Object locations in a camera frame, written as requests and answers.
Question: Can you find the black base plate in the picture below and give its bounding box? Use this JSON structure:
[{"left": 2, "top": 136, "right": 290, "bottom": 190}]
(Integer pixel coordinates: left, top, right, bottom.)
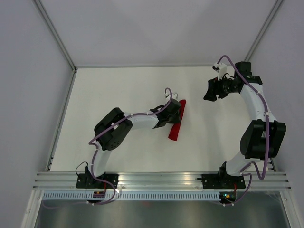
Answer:
[
  {"left": 197, "top": 174, "right": 246, "bottom": 190},
  {"left": 76, "top": 173, "right": 119, "bottom": 189}
]

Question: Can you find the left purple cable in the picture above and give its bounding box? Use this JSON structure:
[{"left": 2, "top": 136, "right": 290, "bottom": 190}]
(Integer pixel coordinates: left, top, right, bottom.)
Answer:
[{"left": 42, "top": 87, "right": 173, "bottom": 209}]

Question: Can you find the white slotted cable duct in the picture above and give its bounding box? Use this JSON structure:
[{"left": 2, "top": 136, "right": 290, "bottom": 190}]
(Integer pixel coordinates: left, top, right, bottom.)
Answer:
[{"left": 42, "top": 191, "right": 220, "bottom": 201}]

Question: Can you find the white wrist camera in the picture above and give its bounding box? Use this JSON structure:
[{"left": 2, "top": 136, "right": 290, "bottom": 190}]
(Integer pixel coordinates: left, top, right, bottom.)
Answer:
[
  {"left": 165, "top": 92, "right": 178, "bottom": 101},
  {"left": 212, "top": 62, "right": 228, "bottom": 80}
]

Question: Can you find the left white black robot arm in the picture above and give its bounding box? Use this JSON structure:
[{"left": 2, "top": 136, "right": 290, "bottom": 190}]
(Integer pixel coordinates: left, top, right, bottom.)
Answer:
[{"left": 87, "top": 99, "right": 186, "bottom": 188}]

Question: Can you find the aluminium frame post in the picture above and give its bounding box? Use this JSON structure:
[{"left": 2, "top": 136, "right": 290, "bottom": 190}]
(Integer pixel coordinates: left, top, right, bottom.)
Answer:
[
  {"left": 32, "top": 0, "right": 77, "bottom": 72},
  {"left": 244, "top": 0, "right": 285, "bottom": 62}
]

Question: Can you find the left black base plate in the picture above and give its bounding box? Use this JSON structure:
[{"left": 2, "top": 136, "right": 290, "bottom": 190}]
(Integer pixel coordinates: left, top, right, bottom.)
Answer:
[{"left": 76, "top": 173, "right": 119, "bottom": 189}]

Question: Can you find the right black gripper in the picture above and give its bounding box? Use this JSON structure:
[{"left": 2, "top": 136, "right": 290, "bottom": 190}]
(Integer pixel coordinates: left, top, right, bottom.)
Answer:
[{"left": 204, "top": 74, "right": 238, "bottom": 102}]

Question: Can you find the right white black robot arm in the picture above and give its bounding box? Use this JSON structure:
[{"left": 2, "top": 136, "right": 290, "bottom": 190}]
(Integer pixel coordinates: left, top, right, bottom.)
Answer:
[{"left": 203, "top": 61, "right": 286, "bottom": 188}]

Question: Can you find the aluminium frame left post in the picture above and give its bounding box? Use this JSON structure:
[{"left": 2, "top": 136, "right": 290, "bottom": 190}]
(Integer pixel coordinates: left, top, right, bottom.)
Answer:
[{"left": 32, "top": 0, "right": 77, "bottom": 72}]

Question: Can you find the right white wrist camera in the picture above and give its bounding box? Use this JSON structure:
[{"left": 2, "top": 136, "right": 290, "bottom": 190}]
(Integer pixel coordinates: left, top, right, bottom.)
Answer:
[{"left": 212, "top": 62, "right": 228, "bottom": 80}]

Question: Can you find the red cloth napkin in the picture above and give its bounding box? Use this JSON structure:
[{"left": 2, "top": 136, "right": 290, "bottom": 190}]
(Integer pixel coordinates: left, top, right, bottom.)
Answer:
[{"left": 168, "top": 99, "right": 187, "bottom": 141}]

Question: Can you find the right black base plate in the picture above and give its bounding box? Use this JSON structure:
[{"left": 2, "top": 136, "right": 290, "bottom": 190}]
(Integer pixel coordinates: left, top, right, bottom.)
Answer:
[{"left": 197, "top": 174, "right": 246, "bottom": 190}]

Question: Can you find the aluminium front rail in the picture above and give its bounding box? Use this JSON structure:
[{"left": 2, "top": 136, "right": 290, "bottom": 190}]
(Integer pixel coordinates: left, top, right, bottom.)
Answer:
[{"left": 32, "top": 171, "right": 291, "bottom": 191}]

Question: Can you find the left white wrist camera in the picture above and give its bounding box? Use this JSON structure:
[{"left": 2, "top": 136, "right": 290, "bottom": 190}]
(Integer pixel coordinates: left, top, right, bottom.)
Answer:
[{"left": 165, "top": 92, "right": 178, "bottom": 101}]

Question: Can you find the aluminium frame right post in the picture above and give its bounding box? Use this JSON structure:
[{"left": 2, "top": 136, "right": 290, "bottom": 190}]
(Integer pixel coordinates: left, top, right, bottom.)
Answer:
[{"left": 244, "top": 0, "right": 285, "bottom": 62}]

